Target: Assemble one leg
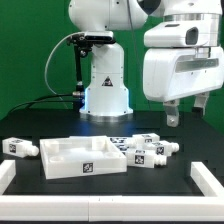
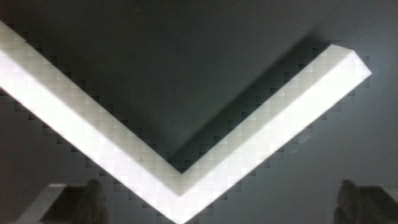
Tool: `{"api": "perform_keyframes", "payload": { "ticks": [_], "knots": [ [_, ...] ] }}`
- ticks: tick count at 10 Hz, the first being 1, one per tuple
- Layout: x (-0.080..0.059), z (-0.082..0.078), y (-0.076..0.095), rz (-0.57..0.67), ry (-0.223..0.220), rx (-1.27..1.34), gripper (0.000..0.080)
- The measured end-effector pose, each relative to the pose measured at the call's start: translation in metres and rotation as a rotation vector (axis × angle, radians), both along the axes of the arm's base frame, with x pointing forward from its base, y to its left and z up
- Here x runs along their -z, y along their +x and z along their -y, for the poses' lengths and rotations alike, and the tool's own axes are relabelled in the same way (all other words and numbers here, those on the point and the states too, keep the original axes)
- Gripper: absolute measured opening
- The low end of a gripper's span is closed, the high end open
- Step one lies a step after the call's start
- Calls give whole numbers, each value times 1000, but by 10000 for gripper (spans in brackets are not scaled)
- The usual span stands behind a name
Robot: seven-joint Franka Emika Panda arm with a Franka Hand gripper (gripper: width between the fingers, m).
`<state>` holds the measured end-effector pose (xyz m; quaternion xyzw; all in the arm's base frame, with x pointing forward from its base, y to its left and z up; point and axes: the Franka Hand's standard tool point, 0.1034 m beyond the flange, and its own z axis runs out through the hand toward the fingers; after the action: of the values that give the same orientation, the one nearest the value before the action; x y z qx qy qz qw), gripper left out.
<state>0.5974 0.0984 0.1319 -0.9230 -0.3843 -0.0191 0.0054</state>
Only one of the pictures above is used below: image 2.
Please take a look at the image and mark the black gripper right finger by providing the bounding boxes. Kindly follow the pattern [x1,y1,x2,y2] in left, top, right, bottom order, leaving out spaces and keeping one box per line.
[334,180,398,224]

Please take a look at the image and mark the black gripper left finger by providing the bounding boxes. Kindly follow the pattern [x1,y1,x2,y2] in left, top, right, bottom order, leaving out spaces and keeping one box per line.
[14,179,110,224]

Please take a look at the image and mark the white U-shaped fence frame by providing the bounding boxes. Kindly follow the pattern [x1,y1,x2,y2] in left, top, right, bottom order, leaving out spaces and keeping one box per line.
[0,22,371,224]

